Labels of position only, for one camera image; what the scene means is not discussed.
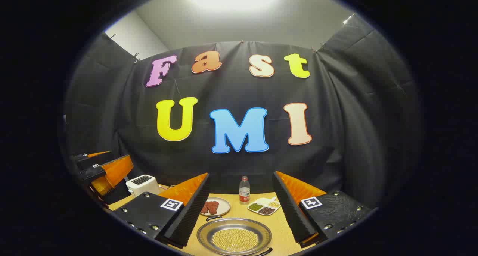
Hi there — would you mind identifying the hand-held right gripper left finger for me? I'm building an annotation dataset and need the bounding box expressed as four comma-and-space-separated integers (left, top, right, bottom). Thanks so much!
112, 173, 210, 249

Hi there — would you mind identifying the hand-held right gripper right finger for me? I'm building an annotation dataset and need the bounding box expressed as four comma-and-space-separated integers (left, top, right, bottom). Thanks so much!
272, 171, 374, 248

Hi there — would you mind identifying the steel pot with black handles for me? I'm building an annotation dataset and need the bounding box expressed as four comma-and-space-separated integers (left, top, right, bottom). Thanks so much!
197, 215, 273, 256

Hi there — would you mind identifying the heap of soybeans in pot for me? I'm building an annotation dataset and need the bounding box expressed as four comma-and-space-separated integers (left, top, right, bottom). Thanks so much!
212, 228, 259, 253

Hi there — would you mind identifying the white divided dish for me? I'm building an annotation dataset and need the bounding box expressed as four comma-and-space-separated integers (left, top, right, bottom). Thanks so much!
247, 196, 281, 216

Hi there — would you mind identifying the round beige plate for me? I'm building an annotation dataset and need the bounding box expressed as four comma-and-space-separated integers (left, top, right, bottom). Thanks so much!
201, 197, 231, 217

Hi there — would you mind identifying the clear plastic water bottle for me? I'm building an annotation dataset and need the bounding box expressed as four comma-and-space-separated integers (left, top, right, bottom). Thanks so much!
239, 176, 251, 205

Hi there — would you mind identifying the white toaster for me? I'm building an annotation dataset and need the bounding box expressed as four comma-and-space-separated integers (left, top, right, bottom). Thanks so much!
126, 175, 162, 197

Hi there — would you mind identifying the black backdrop cloth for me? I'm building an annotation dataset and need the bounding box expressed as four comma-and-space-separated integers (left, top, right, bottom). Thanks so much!
63, 13, 424, 212

